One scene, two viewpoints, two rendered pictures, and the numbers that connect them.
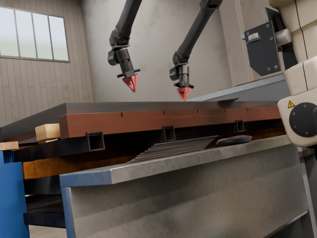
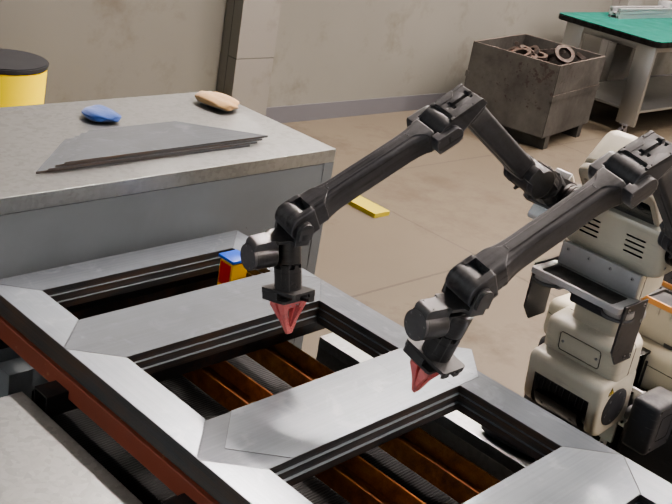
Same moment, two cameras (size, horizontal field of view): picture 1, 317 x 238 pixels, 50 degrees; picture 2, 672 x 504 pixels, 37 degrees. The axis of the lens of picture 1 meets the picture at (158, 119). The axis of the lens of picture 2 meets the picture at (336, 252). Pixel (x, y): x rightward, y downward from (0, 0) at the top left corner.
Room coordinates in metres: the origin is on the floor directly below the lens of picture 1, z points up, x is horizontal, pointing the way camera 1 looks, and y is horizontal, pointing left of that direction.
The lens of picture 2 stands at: (1.86, 1.72, 1.94)
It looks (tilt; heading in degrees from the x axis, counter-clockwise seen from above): 23 degrees down; 267
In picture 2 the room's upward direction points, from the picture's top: 10 degrees clockwise
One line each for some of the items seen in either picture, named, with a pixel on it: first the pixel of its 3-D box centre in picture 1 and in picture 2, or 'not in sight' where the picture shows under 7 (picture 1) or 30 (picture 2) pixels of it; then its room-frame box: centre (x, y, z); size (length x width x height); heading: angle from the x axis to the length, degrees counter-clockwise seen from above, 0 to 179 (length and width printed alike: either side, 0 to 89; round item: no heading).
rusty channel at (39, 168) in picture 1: (204, 143); (397, 436); (1.57, -0.19, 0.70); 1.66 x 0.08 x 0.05; 136
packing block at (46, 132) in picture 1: (49, 132); not in sight; (0.93, 0.30, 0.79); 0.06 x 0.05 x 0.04; 46
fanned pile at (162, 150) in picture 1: (163, 149); not in sight; (0.99, 0.00, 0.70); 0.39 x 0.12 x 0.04; 136
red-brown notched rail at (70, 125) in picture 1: (233, 115); not in sight; (1.45, -0.32, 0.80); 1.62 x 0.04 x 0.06; 136
